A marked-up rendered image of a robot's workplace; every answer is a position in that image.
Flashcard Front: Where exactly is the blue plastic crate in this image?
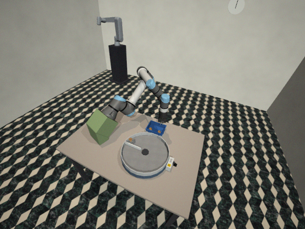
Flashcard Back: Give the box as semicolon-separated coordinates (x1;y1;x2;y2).
145;120;167;137

